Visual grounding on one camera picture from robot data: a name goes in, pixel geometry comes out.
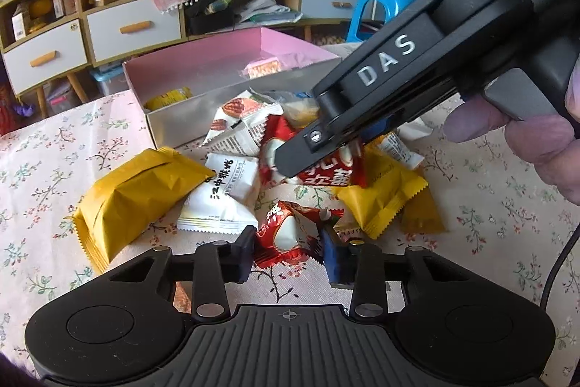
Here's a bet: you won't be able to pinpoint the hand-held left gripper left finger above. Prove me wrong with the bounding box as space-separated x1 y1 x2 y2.
109 226 257 322

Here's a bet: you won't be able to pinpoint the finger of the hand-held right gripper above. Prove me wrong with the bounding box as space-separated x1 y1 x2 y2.
274 106 409 179

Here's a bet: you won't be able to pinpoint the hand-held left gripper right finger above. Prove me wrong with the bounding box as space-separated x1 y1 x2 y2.
323 228 469 320

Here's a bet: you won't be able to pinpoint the red snack packet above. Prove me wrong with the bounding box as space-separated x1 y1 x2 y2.
258 115 367 189
253 200 346 271

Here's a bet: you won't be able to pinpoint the clear cake packet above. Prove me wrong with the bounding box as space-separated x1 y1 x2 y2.
283 94 323 130

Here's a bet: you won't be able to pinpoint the white black print snack packet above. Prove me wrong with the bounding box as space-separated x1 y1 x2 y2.
177 153 262 234

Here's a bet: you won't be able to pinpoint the white nut print snack packet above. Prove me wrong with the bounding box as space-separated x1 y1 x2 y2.
202 90 284 157

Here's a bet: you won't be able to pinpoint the yellow snack packet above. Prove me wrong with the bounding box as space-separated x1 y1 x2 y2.
401 188 446 234
72 147 215 275
337 142 430 240
144 87 193 112

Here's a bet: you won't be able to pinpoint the pink cardboard box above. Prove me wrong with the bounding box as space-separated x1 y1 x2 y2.
122 26 343 149

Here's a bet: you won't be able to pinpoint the person's right hand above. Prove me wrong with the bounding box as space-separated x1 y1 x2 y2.
444 61 580 206

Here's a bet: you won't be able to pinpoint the orange biscuit packet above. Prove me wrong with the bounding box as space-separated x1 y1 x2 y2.
240 56 282 79

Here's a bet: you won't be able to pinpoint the small white snack packet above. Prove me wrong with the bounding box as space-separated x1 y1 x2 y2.
376 133 425 171

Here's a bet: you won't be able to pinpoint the pile of white papers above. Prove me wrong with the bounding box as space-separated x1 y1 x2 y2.
233 0 305 26

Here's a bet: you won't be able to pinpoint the black bag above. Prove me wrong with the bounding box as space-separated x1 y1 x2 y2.
185 0 237 37

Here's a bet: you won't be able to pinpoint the clear storage bin blue lid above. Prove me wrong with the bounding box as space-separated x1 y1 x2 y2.
90 65 126 98

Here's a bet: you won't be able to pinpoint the grey drawer with keyhole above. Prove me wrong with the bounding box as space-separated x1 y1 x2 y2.
2 19 90 96

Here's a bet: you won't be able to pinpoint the small brown boxes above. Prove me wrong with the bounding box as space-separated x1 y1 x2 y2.
51 0 76 18

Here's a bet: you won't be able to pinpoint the red sack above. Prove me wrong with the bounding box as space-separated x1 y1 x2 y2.
0 82 20 135

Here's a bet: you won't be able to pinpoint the yellow fruit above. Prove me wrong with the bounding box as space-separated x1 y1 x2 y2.
28 0 51 30

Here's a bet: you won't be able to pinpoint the small white box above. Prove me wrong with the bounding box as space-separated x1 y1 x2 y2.
11 4 30 42

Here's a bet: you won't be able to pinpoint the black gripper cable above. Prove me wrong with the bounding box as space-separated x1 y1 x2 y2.
538 226 580 312

